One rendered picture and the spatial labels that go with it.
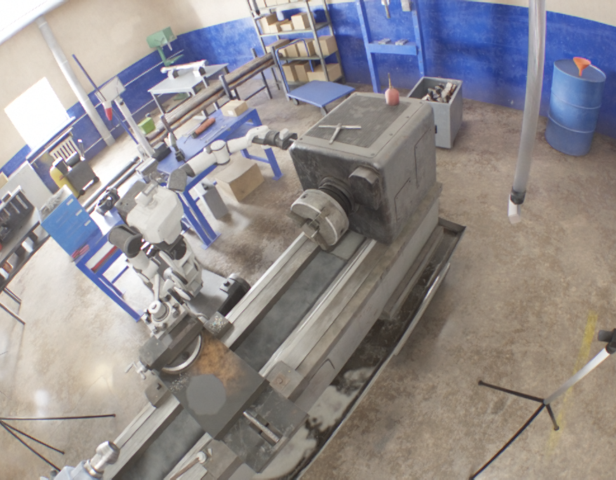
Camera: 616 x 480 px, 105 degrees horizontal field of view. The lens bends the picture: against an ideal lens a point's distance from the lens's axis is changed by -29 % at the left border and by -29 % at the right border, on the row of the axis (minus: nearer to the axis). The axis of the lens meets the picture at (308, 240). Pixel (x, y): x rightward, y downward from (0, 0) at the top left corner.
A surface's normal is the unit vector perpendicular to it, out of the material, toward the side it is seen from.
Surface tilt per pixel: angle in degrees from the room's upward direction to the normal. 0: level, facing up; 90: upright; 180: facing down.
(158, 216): 65
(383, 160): 45
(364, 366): 0
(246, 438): 0
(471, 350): 0
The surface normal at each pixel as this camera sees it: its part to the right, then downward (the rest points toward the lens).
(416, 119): 0.35, -0.22
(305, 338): -0.26, -0.65
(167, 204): 0.67, -0.10
